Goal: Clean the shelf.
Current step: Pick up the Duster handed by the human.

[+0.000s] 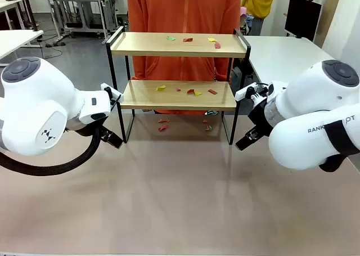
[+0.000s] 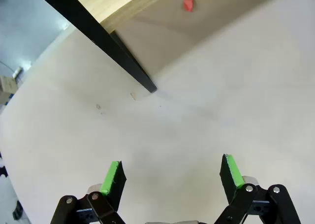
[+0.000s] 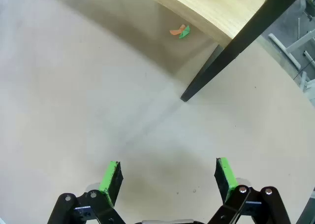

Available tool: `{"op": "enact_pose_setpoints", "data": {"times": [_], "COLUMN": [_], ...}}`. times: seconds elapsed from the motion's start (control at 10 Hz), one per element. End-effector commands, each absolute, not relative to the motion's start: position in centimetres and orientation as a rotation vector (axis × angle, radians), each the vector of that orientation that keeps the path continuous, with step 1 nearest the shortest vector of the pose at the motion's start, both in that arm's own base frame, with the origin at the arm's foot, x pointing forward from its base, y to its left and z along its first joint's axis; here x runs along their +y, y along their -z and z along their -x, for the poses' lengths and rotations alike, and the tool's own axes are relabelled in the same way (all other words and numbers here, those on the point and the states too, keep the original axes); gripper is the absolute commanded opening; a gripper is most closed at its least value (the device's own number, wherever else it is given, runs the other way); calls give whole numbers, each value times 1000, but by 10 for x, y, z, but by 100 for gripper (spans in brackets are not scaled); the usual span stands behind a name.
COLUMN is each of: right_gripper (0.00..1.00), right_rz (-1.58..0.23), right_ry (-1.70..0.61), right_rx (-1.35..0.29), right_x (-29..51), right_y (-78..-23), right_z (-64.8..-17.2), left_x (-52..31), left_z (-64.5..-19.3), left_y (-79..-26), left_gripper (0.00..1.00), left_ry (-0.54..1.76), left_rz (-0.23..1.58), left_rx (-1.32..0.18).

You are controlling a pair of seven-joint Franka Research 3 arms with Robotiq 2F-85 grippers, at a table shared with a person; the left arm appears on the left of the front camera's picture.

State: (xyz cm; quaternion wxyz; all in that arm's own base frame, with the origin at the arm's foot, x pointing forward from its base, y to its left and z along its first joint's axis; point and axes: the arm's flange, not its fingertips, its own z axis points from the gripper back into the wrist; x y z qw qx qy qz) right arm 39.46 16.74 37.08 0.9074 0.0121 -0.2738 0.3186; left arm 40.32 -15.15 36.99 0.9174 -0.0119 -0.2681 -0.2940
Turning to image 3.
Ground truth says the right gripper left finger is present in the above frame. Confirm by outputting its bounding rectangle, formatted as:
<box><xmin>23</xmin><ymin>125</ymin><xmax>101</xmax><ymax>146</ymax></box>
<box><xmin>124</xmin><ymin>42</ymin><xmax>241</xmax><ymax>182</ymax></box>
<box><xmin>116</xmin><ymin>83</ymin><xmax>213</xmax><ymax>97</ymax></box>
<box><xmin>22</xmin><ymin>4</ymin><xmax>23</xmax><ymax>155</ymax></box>
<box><xmin>47</xmin><ymin>161</ymin><xmax>126</xmax><ymax>224</ymax></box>

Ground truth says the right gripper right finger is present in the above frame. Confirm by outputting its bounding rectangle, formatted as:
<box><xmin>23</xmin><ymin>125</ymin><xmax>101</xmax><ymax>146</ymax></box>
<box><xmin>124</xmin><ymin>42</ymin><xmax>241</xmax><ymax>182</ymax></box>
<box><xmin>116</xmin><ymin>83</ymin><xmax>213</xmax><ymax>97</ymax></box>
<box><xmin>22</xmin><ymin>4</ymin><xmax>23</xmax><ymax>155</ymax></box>
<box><xmin>207</xmin><ymin>157</ymin><xmax>292</xmax><ymax>224</ymax></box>

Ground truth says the green paper scrap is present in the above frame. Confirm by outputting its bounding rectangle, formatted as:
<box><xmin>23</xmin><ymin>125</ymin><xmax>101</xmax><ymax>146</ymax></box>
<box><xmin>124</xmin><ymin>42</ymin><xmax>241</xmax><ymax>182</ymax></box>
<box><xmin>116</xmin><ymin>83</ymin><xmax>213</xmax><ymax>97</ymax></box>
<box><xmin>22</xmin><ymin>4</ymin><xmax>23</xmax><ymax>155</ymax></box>
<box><xmin>178</xmin><ymin>25</ymin><xmax>191</xmax><ymax>39</ymax></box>

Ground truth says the white table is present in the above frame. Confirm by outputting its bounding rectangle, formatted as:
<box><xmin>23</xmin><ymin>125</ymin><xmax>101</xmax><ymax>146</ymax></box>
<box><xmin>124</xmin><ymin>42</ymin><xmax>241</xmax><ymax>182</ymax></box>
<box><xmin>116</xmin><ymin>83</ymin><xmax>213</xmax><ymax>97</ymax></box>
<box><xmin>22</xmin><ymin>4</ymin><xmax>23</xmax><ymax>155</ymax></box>
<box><xmin>267</xmin><ymin>0</ymin><xmax>315</xmax><ymax>92</ymax></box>

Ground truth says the orange-red paper scrap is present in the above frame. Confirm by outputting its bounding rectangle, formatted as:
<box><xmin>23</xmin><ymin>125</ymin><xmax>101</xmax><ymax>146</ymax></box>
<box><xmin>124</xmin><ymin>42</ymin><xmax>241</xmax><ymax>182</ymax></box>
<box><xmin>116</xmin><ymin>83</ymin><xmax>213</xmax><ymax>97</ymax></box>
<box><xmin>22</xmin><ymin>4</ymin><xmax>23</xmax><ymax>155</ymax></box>
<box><xmin>169</xmin><ymin>24</ymin><xmax>187</xmax><ymax>36</ymax></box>

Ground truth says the wooden two-tier black-frame shelf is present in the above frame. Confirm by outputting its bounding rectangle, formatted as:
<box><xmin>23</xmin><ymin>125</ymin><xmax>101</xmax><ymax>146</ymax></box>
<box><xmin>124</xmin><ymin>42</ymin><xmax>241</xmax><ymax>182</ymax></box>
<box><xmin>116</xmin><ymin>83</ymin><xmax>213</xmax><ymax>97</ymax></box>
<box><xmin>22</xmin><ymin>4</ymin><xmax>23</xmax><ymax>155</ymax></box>
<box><xmin>29</xmin><ymin>0</ymin><xmax>308</xmax><ymax>103</ymax></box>

